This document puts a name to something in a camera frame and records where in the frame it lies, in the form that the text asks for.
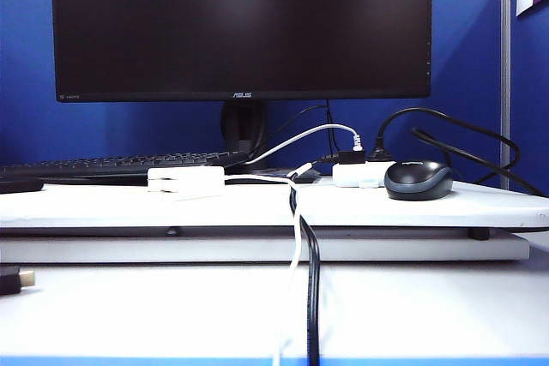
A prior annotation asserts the white Type-C charging cable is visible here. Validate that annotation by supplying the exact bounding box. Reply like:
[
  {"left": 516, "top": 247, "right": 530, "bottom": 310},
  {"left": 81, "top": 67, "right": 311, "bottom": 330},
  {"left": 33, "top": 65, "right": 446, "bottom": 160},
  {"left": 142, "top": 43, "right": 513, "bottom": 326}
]
[{"left": 223, "top": 173, "right": 305, "bottom": 366}]

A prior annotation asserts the white charging base block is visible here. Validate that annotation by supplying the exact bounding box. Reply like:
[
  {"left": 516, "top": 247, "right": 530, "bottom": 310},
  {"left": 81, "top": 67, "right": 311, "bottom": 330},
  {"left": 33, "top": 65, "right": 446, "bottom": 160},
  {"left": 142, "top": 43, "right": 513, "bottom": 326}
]
[{"left": 147, "top": 165, "right": 226, "bottom": 202}]

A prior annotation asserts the black monitor stand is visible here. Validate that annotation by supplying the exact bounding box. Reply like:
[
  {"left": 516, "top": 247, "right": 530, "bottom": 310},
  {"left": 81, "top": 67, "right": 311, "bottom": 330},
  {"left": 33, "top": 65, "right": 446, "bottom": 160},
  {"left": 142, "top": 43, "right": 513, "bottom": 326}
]
[{"left": 220, "top": 99, "right": 322, "bottom": 184}]

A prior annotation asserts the black plug adapter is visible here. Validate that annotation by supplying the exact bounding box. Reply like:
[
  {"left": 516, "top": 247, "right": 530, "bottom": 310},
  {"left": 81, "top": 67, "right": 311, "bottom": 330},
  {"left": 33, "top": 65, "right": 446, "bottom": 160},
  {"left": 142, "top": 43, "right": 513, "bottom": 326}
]
[{"left": 332, "top": 149, "right": 368, "bottom": 165}]

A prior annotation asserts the white power strip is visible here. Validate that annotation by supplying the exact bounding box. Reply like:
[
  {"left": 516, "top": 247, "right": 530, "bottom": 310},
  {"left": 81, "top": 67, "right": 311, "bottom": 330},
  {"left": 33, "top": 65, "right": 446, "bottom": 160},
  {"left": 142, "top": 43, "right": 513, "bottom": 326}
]
[{"left": 331, "top": 161, "right": 395, "bottom": 189}]

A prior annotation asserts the black ASUS computer monitor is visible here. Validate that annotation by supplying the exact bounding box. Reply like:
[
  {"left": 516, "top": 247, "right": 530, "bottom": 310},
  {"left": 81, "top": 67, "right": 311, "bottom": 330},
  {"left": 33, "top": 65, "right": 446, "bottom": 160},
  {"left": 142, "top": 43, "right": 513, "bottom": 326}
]
[{"left": 50, "top": 0, "right": 433, "bottom": 104}]

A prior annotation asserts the black grey computer mouse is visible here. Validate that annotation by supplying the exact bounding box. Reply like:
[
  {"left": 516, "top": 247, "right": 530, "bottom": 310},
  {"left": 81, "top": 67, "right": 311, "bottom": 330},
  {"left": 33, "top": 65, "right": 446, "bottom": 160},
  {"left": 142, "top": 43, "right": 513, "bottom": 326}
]
[{"left": 383, "top": 159, "right": 455, "bottom": 202}]

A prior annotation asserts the black computer keyboard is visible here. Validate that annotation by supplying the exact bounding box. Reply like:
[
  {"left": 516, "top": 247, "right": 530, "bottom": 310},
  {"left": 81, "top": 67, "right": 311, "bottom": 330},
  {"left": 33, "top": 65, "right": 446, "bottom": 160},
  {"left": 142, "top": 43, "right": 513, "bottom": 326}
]
[{"left": 0, "top": 150, "right": 250, "bottom": 183}]

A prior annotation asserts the white desk riser board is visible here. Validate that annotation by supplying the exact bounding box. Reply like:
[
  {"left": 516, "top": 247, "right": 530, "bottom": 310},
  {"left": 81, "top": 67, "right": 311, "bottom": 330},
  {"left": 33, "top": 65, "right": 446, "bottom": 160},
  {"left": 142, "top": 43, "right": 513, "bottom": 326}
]
[{"left": 0, "top": 179, "right": 549, "bottom": 230}]

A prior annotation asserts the wide blue partition panel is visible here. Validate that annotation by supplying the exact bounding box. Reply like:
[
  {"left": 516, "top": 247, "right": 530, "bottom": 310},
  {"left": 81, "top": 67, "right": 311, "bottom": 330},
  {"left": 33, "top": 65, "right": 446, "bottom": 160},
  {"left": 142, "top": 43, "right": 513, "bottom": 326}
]
[{"left": 0, "top": 0, "right": 503, "bottom": 187}]

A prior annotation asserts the blue partition panel with sign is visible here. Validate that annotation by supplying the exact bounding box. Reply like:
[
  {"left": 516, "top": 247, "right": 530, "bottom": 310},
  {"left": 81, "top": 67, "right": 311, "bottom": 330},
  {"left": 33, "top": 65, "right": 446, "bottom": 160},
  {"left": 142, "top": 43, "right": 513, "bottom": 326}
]
[{"left": 510, "top": 0, "right": 549, "bottom": 198}]

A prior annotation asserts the black gold HDMI plug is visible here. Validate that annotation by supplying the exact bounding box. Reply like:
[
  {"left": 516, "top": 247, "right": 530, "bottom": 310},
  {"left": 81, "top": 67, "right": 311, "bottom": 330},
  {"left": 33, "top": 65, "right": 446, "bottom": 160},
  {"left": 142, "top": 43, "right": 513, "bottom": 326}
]
[{"left": 0, "top": 265, "right": 35, "bottom": 297}]

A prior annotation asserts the white grey plugged cable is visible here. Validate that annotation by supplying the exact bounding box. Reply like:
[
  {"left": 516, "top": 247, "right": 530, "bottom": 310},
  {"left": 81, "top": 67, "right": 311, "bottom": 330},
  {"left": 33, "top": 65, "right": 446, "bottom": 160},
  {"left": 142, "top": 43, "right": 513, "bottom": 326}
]
[{"left": 246, "top": 123, "right": 365, "bottom": 165}]

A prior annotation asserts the thin black monitor cable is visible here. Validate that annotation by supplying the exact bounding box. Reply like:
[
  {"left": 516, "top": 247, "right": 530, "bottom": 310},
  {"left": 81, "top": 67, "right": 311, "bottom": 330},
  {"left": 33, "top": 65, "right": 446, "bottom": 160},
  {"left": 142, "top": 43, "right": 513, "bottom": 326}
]
[{"left": 274, "top": 99, "right": 340, "bottom": 157}]

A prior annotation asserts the thick black power cable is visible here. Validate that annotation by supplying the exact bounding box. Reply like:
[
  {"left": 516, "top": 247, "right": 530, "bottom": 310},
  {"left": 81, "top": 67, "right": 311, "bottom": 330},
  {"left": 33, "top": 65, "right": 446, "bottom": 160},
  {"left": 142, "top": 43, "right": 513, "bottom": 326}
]
[{"left": 373, "top": 106, "right": 546, "bottom": 198}]

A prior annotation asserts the black twin-strand cable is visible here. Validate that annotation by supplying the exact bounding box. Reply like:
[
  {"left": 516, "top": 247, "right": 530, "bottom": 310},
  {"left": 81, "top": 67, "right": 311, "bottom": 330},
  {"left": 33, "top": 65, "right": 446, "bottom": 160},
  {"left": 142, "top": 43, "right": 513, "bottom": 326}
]
[{"left": 287, "top": 153, "right": 340, "bottom": 366}]

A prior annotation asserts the silver partition post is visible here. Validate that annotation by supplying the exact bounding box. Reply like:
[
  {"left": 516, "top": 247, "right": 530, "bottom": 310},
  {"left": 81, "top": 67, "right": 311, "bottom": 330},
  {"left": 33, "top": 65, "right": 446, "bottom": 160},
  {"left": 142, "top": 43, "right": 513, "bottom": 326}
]
[{"left": 500, "top": 0, "right": 512, "bottom": 189}]

